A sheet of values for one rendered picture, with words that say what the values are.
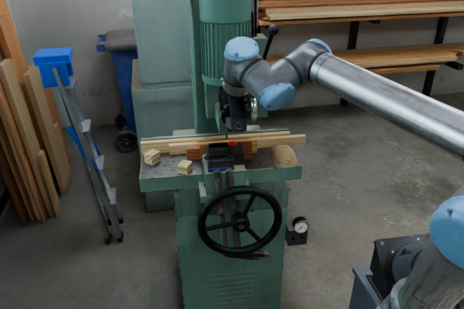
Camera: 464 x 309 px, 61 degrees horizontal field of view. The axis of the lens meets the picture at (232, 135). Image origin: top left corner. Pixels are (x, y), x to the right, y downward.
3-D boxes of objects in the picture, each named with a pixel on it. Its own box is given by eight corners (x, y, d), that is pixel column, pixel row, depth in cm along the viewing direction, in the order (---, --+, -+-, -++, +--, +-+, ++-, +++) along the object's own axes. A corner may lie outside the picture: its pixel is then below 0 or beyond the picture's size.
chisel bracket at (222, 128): (219, 136, 148) (218, 116, 144) (215, 121, 161) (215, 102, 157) (238, 136, 149) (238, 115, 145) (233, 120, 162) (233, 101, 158)
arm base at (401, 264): (440, 243, 137) (459, 241, 127) (449, 301, 131) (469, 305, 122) (389, 242, 135) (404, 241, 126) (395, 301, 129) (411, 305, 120)
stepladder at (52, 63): (99, 248, 235) (29, 60, 178) (100, 221, 257) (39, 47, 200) (125, 241, 238) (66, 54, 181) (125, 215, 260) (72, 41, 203)
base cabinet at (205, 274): (184, 339, 181) (174, 218, 148) (181, 250, 232) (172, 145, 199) (279, 327, 187) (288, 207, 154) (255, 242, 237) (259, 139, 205)
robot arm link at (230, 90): (255, 87, 112) (222, 88, 111) (253, 97, 116) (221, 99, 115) (251, 63, 117) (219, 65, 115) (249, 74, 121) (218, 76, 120)
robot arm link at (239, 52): (240, 64, 99) (217, 41, 103) (237, 94, 110) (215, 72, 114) (268, 49, 103) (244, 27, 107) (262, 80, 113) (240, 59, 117)
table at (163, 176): (138, 209, 133) (136, 194, 130) (143, 163, 160) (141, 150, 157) (309, 194, 140) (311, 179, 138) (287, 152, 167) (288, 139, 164)
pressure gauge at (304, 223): (293, 238, 153) (294, 221, 149) (290, 231, 157) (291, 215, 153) (308, 236, 154) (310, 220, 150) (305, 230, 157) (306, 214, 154)
